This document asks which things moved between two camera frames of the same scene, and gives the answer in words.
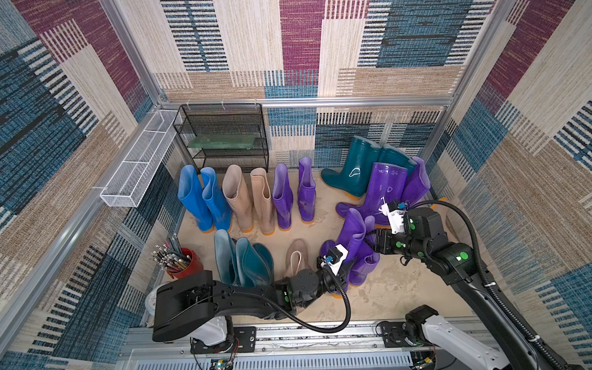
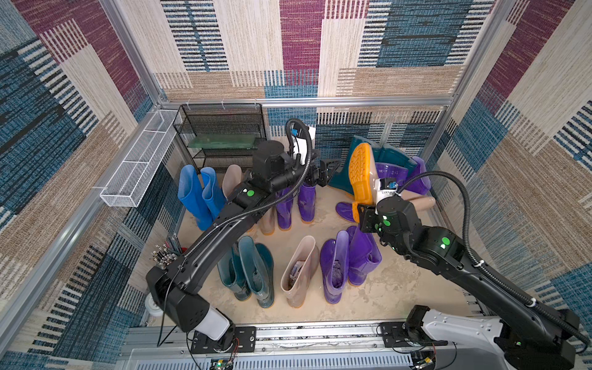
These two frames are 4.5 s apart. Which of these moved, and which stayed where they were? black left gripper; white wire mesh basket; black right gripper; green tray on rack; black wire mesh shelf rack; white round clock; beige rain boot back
Moved: black left gripper; beige rain boot back; black right gripper
Stayed: white wire mesh basket; green tray on rack; white round clock; black wire mesh shelf rack
